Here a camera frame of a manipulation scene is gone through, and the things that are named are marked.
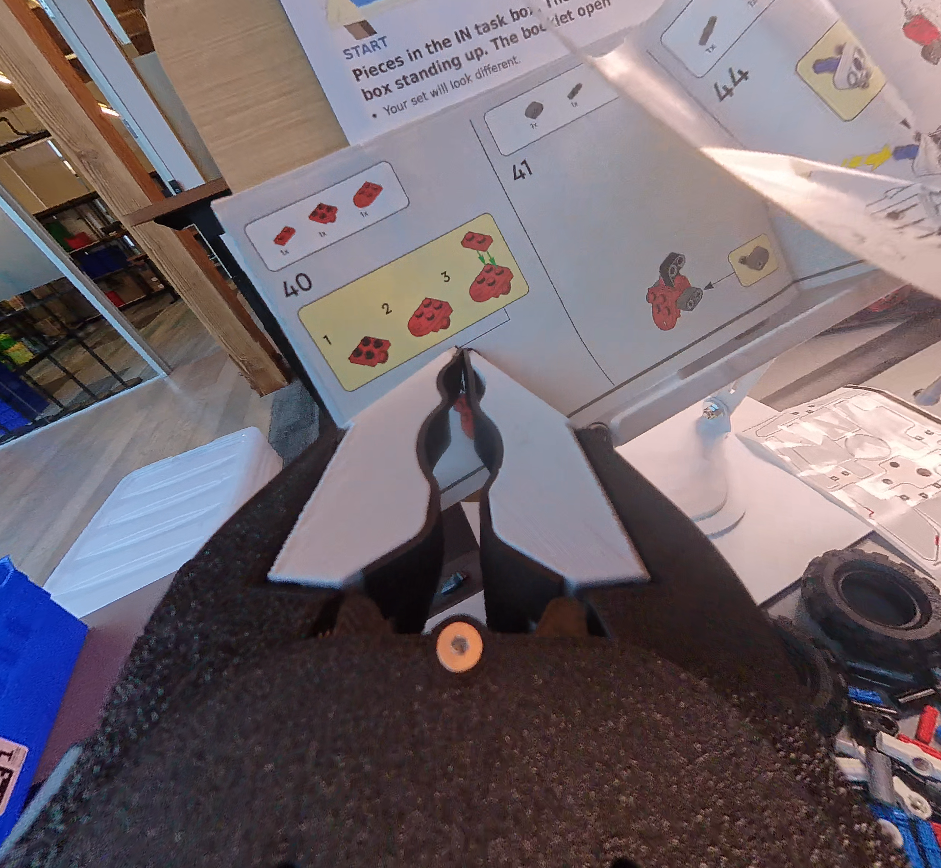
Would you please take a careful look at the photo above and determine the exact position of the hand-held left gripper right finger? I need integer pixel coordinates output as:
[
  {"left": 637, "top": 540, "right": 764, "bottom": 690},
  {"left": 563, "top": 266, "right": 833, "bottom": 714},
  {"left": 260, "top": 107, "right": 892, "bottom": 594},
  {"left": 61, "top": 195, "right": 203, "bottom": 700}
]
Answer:
[{"left": 462, "top": 349, "right": 651, "bottom": 590}]

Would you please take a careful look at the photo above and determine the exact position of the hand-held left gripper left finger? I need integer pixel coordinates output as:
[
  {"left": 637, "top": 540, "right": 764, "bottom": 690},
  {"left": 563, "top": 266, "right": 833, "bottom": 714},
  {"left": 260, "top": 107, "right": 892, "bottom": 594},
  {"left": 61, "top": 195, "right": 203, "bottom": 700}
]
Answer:
[{"left": 267, "top": 348, "right": 464, "bottom": 590}]

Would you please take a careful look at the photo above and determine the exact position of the white instruction booklet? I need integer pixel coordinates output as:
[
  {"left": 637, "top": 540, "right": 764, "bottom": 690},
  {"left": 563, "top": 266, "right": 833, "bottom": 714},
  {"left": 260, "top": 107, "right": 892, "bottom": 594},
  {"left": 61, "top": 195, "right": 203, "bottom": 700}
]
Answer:
[{"left": 212, "top": 0, "right": 941, "bottom": 428}]

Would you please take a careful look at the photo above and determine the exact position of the grey desk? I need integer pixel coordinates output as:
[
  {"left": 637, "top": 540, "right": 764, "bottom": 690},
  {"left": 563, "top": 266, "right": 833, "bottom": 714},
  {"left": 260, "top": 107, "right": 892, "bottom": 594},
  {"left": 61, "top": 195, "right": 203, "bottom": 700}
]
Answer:
[{"left": 29, "top": 383, "right": 941, "bottom": 868}]

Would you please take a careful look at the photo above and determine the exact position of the white task instruction poster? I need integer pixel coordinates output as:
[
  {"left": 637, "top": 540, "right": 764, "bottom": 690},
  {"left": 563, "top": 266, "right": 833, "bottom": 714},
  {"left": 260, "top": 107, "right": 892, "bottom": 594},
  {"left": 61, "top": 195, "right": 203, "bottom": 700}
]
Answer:
[{"left": 243, "top": 0, "right": 736, "bottom": 145}]

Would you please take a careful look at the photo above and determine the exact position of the white plastic lid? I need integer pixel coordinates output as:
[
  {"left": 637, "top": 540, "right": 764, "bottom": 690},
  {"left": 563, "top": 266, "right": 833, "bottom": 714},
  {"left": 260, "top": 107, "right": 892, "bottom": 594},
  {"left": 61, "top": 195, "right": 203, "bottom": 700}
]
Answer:
[{"left": 44, "top": 427, "right": 284, "bottom": 619}]

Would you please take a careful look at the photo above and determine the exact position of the white sticker sheet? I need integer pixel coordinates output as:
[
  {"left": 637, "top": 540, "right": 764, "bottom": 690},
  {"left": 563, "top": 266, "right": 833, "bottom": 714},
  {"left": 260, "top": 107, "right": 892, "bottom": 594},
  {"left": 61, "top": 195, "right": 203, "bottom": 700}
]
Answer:
[{"left": 743, "top": 386, "right": 941, "bottom": 564}]

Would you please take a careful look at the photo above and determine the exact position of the storage shelf with bins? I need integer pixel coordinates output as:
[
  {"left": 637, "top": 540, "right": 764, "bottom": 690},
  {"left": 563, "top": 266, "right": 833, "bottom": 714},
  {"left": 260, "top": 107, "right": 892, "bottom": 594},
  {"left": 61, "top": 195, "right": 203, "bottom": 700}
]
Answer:
[{"left": 0, "top": 192, "right": 181, "bottom": 443}]

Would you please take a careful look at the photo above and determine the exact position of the blue plastic bin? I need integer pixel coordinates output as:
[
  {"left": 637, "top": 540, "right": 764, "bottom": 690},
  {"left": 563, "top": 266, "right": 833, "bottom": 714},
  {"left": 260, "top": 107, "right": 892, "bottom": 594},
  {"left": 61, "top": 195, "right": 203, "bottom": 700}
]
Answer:
[{"left": 0, "top": 555, "right": 89, "bottom": 836}]

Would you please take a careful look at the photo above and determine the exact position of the pile of small brick parts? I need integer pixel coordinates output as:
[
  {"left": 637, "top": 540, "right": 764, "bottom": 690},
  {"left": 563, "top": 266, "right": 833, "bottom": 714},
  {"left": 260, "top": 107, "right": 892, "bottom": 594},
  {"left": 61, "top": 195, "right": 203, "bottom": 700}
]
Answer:
[{"left": 831, "top": 684, "right": 941, "bottom": 868}]

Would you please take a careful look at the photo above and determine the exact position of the rounded wooden board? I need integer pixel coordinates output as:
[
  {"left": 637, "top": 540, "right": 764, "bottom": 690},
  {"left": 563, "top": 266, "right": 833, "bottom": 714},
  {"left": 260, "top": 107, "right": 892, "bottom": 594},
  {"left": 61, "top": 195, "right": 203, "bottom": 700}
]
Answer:
[{"left": 143, "top": 0, "right": 347, "bottom": 194}]

